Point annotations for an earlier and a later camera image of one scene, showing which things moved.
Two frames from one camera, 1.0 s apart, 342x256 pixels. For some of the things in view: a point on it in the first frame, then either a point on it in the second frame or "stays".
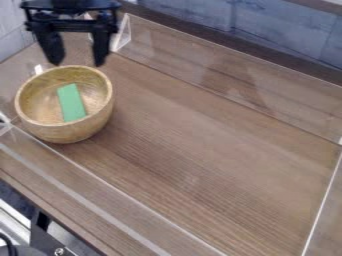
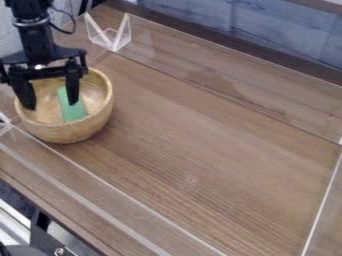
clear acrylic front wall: (108, 214) stays
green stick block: (71, 102) stays
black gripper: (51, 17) to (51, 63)
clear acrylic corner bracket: (123, 36) stays
